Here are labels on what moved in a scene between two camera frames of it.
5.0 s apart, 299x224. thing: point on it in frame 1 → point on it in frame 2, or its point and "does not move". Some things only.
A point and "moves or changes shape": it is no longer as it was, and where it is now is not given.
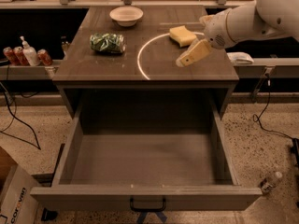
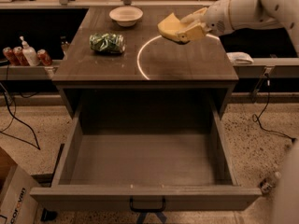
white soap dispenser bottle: (30, 53) does not move
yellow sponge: (181, 35) moves or changes shape
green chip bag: (108, 43) does not move
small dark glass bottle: (64, 45) does not move
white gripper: (216, 29) → (217, 19)
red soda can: (45, 57) does not move
